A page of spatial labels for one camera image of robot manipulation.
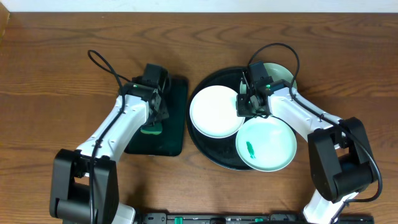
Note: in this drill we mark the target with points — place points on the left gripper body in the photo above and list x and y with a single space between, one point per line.
158 109

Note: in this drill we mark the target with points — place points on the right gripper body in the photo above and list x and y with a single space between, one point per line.
245 107

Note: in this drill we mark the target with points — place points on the green scrub sponge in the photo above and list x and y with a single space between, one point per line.
154 129

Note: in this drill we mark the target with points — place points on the white plate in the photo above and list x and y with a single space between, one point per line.
213 112

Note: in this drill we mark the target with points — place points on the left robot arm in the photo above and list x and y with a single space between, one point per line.
84 185

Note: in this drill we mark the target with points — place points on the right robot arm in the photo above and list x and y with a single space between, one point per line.
341 160

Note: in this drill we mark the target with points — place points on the black rectangular tray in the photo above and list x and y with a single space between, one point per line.
170 141

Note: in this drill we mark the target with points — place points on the round black tray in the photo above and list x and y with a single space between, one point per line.
221 151

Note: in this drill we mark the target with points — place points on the upper mint green plate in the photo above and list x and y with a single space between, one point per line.
276 71

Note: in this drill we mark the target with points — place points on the mint green plate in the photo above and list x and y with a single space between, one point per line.
266 144
276 71

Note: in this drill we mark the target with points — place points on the lower mint green plate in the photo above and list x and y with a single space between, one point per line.
266 144

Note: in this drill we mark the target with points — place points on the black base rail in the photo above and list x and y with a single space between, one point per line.
163 218

